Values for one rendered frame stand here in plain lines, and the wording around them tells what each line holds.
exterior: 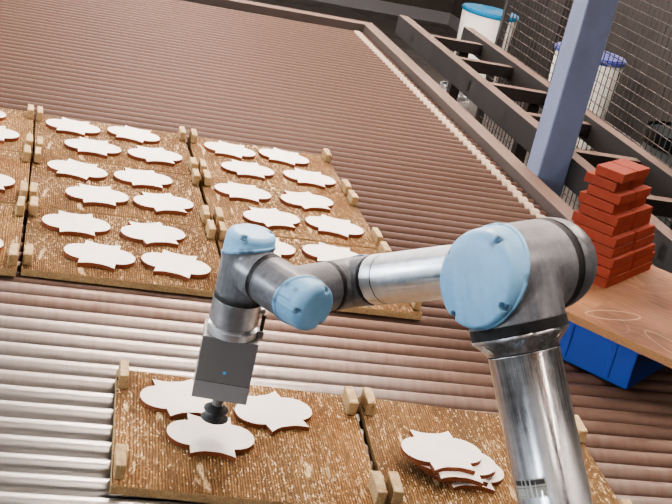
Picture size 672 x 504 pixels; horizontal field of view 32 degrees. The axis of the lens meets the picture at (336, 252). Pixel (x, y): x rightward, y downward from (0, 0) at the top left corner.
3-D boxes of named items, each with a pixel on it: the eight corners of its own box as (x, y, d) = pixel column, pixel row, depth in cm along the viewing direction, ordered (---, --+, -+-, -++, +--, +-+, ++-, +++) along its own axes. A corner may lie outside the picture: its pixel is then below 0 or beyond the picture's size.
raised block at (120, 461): (124, 481, 168) (127, 465, 167) (111, 480, 168) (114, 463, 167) (124, 459, 174) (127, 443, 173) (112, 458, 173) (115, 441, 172)
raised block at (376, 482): (385, 507, 176) (389, 492, 175) (373, 506, 176) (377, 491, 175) (378, 485, 182) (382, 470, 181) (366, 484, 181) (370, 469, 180)
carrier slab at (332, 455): (384, 520, 176) (387, 512, 175) (109, 494, 167) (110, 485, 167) (348, 404, 208) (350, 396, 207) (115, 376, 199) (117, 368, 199)
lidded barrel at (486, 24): (487, 78, 1007) (505, 8, 986) (509, 94, 965) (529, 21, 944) (436, 70, 991) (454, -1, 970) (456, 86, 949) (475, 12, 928)
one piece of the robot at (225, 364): (267, 299, 182) (247, 390, 188) (210, 289, 181) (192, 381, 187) (267, 325, 173) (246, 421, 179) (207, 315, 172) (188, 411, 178)
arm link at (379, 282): (627, 205, 148) (353, 243, 183) (578, 212, 140) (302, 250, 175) (639, 296, 148) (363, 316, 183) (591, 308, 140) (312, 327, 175)
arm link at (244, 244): (251, 245, 166) (214, 222, 171) (237, 314, 170) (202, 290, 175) (292, 239, 171) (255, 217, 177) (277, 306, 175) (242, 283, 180)
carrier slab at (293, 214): (382, 254, 282) (386, 238, 280) (214, 234, 271) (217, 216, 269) (350, 203, 313) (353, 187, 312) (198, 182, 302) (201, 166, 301)
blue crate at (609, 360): (683, 357, 262) (698, 317, 258) (627, 393, 237) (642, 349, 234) (563, 302, 278) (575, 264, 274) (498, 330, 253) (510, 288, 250)
